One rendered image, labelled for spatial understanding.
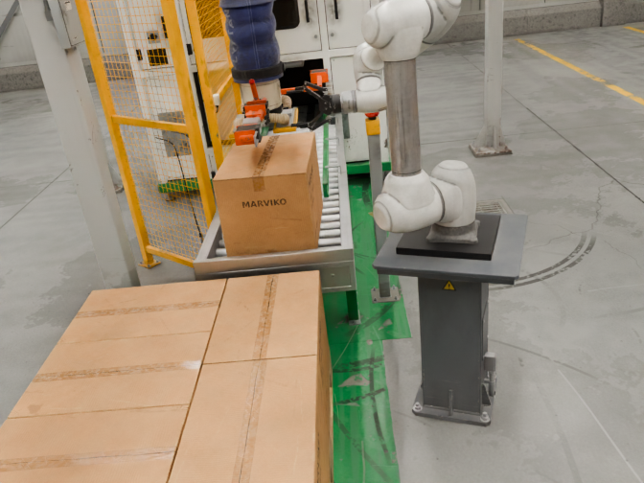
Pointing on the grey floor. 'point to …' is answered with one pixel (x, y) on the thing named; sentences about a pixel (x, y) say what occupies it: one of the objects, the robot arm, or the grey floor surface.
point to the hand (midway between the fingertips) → (291, 108)
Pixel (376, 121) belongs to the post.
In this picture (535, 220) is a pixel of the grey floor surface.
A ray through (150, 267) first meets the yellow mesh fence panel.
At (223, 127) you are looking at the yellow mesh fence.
